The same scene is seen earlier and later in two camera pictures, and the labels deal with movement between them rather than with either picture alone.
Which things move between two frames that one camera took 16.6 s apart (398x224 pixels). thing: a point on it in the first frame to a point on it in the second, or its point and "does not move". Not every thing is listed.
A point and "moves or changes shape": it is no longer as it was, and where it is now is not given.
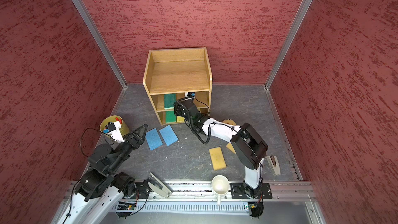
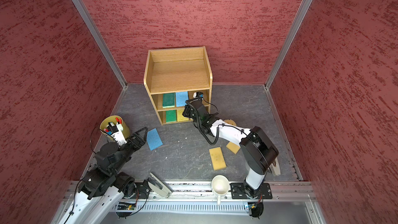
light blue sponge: (153, 139) does not move
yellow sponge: (180, 119) does not move
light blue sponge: (168, 135) moves or changes shape
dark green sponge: (169, 99) does not move
